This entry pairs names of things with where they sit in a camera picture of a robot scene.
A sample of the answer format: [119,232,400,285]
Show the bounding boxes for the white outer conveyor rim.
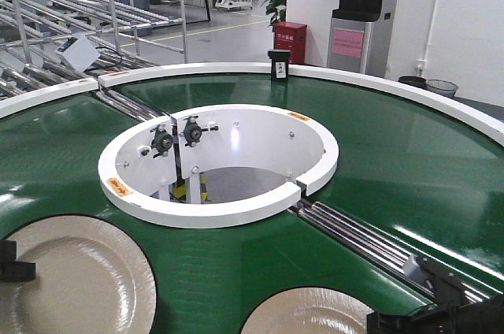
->
[1,62,503,145]

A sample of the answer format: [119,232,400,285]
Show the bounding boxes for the white inner conveyor ring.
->
[98,103,339,230]

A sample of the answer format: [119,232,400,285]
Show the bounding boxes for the white control box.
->
[55,35,100,72]

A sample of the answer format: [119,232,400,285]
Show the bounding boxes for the steel conveyor rollers left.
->
[93,89,161,122]

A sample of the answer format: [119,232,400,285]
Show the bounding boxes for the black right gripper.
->
[366,295,503,333]

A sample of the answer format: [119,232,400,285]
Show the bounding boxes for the steel conveyor rollers right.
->
[289,198,491,306]

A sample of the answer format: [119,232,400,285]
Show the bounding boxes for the mesh waste bin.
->
[426,79,458,98]

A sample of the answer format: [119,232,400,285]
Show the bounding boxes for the green conveyor belt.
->
[1,74,503,333]

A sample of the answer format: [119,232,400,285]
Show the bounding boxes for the red fire cabinet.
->
[273,21,307,65]

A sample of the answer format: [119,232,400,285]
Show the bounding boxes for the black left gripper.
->
[1,239,36,282]

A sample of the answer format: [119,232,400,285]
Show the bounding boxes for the steel conveyor rollers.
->
[93,89,161,122]
[289,198,491,306]

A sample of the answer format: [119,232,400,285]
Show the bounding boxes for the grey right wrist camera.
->
[402,254,469,306]

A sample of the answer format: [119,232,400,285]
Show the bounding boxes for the black water dispenser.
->
[328,0,383,73]

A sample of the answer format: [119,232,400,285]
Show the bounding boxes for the beige plate black rim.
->
[241,287,372,333]
[1,215,157,333]

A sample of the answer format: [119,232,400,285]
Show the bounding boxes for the metal roller rack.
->
[1,0,187,100]

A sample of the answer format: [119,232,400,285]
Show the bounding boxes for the black sensor box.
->
[268,49,291,82]

